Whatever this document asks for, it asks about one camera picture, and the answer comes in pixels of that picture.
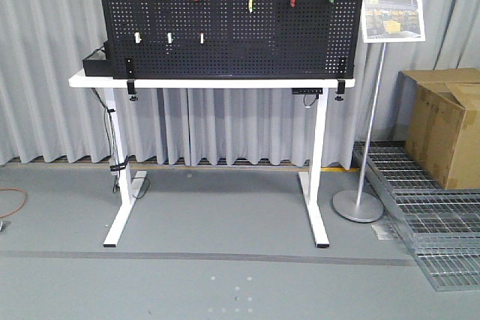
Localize black table control panel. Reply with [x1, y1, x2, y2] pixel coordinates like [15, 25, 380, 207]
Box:
[292, 88, 323, 95]

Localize right black board clamp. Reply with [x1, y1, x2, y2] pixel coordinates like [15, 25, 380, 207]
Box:
[334, 58, 347, 101]

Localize black board clamp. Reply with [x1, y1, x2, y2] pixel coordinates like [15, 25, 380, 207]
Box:
[334, 58, 347, 101]
[124, 57, 138, 102]

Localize white height-adjustable table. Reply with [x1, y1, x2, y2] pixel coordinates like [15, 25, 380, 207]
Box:
[68, 70, 356, 248]

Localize left black board clamp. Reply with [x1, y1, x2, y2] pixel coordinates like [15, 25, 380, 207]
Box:
[124, 57, 138, 102]

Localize black perforated pegboard panel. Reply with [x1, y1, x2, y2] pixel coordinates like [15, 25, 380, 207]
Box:
[101, 0, 362, 79]

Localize silver sign stand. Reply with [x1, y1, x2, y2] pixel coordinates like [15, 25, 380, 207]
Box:
[332, 43, 387, 223]

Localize black box on table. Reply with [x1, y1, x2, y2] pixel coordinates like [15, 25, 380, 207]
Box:
[82, 41, 113, 76]

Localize framed photo sign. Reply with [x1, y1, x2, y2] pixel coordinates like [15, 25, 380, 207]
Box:
[361, 0, 426, 43]

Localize brown cardboard box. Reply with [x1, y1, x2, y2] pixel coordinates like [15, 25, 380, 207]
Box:
[400, 68, 479, 190]

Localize metal floor grating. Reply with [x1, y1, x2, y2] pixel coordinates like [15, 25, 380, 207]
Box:
[366, 142, 479, 292]

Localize grey curtain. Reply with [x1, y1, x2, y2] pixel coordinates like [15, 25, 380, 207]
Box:
[1, 0, 479, 167]

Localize black cables on table leg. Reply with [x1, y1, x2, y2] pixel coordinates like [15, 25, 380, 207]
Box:
[89, 87, 151, 200]

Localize white toggle switch left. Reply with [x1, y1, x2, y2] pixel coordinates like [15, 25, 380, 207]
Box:
[134, 31, 142, 43]

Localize orange floor cable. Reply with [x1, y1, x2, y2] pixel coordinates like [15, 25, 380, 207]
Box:
[0, 187, 29, 220]

